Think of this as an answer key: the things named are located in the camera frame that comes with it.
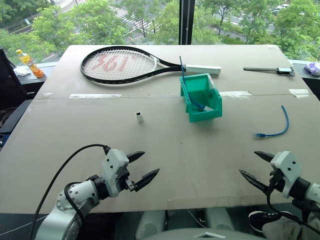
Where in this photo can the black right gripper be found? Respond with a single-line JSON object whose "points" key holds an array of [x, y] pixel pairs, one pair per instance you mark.
{"points": [[275, 179]]}

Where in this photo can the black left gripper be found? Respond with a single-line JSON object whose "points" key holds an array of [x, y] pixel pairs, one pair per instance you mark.
{"points": [[125, 180]]}

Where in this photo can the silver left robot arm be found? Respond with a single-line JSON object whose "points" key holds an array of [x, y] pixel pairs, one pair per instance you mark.
{"points": [[75, 197]]}

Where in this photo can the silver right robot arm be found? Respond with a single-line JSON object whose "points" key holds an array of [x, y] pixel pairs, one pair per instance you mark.
{"points": [[308, 192]]}

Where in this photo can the small white adapter block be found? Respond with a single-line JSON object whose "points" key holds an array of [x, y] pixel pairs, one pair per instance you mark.
{"points": [[139, 116]]}

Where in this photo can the black and white sneaker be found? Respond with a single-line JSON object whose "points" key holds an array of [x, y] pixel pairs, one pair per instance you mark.
{"points": [[265, 220]]}

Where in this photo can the silver robot torso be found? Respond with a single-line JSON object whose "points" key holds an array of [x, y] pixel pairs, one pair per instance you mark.
{"points": [[192, 233]]}

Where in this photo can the green plastic storage bin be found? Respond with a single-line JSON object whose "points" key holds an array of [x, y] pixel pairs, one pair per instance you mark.
{"points": [[200, 96]]}

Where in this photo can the black and white tennis racket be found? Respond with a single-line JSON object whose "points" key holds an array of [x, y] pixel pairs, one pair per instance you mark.
{"points": [[120, 66]]}

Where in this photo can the purple crumpled cloth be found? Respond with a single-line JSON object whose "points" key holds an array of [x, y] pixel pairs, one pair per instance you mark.
{"points": [[312, 68]]}

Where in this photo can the black side shelf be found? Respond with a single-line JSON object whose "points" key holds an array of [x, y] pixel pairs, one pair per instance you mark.
{"points": [[17, 85]]}

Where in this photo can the orange drink bottle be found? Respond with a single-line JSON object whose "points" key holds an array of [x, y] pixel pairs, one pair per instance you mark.
{"points": [[30, 63]]}

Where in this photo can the white crumpled tissue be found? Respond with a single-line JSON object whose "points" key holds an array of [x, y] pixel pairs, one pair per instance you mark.
{"points": [[22, 71]]}

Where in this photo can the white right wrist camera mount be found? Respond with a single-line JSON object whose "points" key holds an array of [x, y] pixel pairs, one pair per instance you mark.
{"points": [[287, 170]]}

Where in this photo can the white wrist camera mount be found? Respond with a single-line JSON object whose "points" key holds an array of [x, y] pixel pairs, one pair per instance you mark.
{"points": [[287, 170], [113, 171]]}

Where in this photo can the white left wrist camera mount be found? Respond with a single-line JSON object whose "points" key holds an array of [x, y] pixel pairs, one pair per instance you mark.
{"points": [[113, 171]]}

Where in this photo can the black window frame post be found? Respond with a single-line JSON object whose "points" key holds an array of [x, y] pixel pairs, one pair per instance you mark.
{"points": [[187, 22]]}

